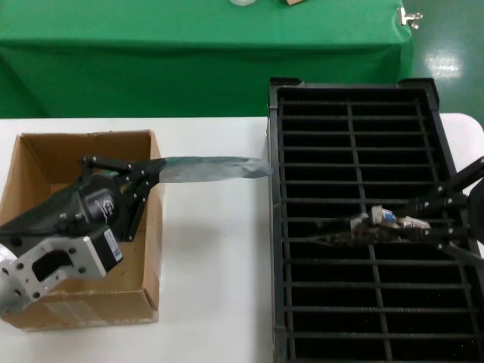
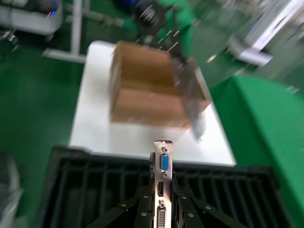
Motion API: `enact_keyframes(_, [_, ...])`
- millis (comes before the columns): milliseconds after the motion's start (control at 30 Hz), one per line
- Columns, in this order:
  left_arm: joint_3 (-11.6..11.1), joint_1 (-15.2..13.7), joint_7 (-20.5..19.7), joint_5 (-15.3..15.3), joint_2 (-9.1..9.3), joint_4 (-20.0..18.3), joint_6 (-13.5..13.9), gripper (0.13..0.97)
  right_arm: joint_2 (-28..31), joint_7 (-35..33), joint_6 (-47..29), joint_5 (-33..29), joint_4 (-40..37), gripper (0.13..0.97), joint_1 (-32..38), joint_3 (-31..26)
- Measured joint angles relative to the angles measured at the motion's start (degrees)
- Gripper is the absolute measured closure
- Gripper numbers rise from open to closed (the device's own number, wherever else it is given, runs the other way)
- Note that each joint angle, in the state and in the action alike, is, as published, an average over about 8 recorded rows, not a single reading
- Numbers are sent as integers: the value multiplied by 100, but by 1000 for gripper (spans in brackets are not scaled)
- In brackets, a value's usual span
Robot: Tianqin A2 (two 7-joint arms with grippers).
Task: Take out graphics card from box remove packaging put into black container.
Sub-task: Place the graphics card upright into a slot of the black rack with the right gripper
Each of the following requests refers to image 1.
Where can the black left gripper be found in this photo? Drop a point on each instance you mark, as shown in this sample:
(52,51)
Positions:
(90,204)

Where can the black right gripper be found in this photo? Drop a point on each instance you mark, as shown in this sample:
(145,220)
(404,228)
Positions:
(477,211)

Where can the graphics card with silver bracket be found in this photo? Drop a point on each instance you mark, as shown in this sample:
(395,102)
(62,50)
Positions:
(378,221)

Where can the grey antistatic plastic bag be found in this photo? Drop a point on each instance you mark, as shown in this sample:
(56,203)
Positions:
(211,168)

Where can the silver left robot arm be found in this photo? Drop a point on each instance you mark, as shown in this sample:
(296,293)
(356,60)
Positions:
(7,295)

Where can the brown cardboard box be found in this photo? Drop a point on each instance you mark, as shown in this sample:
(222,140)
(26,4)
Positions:
(38,159)

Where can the black slotted plastic container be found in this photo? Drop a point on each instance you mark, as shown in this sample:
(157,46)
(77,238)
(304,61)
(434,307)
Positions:
(317,125)

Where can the green tablecloth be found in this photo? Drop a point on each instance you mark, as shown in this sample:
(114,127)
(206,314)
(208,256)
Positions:
(189,56)

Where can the silver metal binder clip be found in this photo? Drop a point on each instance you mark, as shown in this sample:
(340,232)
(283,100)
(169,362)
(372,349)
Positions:
(406,17)

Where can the clear plastic item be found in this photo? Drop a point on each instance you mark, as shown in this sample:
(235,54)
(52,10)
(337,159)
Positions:
(242,2)

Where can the small brown cardboard piece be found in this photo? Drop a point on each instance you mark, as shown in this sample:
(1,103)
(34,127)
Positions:
(295,2)

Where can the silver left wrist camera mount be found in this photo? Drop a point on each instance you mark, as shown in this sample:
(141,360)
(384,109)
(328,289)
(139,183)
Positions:
(75,257)

